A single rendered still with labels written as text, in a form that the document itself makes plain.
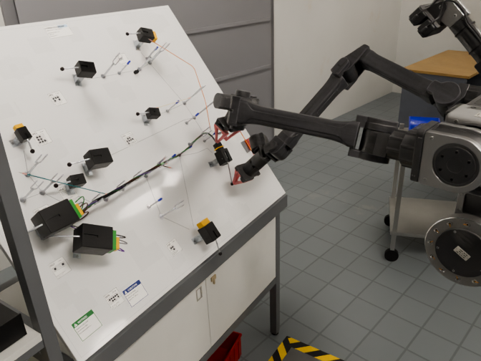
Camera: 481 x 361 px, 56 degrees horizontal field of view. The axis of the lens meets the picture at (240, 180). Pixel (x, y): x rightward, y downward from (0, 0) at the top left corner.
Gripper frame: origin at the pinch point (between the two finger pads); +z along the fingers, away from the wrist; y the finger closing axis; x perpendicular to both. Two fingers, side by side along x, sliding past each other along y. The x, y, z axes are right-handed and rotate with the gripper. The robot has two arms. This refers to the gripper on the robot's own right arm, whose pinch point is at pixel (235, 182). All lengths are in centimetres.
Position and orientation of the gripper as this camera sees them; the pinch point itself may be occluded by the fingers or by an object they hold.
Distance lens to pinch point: 180.8
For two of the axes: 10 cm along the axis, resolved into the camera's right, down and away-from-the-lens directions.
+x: 5.2, 8.3, -2.0
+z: -5.7, 5.2, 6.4
